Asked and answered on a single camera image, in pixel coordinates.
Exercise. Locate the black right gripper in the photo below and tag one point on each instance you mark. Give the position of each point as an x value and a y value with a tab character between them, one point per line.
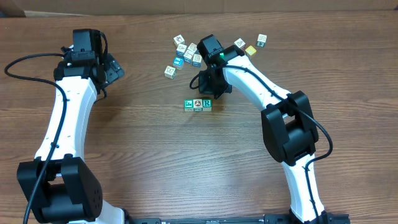
207	89

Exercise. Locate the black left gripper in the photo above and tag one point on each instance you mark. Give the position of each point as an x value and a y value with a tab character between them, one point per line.
113	69

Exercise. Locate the wooden block green R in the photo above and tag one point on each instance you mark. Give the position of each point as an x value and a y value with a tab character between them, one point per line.
207	104

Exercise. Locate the wooden block soccer ball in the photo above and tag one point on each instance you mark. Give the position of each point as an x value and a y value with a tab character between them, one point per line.
198	104

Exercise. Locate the wooden block green letter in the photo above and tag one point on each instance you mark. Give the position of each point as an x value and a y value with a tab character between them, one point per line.
188	105

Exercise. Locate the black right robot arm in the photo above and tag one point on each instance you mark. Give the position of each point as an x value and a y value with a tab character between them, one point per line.
289	129

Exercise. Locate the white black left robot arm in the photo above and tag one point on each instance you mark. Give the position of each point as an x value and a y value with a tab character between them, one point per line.
58	185

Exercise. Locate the wooden block blue letter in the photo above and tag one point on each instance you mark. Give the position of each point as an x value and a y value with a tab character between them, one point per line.
196	60

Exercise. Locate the wooden block blue edge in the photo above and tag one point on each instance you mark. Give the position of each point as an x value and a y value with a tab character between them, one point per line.
193	47

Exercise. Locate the blue top wooden block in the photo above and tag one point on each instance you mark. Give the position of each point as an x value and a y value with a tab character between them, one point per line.
178	63

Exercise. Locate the wooden block tan drawing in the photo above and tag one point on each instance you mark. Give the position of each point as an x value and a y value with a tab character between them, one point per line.
170	72

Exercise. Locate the wooden block blue side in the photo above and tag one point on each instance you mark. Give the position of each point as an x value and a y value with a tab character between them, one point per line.
181	49

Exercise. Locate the wooden block red side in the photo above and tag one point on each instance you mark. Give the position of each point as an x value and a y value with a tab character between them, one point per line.
240	43

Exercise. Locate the yellow top wooden block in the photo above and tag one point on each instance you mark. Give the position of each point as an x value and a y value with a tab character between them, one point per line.
250	51

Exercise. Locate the wooden block red picture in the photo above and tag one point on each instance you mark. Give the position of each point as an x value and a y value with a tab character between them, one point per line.
178	40

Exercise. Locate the wooden block green four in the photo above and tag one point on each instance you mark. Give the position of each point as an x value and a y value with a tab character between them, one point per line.
261	40

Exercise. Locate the brown cardboard backdrop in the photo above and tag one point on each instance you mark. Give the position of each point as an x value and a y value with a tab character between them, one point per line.
20	8

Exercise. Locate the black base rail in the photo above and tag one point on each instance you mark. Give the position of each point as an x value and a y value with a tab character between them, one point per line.
217	221

